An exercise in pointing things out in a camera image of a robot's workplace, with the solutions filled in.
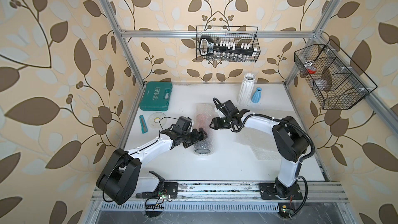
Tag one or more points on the bubble red vase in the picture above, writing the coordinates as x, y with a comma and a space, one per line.
203, 118

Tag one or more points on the black wire basket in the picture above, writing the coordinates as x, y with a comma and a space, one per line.
340, 82
231, 33

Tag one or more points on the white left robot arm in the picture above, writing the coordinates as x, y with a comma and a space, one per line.
120, 178

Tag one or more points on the clear tape roll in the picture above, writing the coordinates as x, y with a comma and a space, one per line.
157, 120

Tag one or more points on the light blue vase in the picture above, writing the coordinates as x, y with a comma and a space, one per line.
257, 95

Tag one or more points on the black wire basket back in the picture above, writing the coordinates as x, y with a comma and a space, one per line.
231, 33

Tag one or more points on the red item in basket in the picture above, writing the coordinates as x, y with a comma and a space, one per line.
309, 69

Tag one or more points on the white ribbed vase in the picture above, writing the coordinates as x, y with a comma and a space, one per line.
246, 89

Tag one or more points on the black wire basket right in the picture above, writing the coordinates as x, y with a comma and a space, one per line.
340, 82

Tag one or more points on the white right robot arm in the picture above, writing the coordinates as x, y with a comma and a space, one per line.
289, 171

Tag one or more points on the green plastic tool case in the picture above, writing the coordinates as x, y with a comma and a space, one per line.
156, 97

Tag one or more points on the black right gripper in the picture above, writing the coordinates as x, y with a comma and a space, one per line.
216, 123

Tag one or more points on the black socket tool set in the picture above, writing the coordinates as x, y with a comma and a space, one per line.
209, 46

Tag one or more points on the bubble wrap sheet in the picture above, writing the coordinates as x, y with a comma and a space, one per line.
270, 138

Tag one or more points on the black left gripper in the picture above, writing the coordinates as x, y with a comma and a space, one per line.
201, 137

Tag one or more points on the aluminium frame rail base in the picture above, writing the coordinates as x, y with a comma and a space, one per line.
226, 202

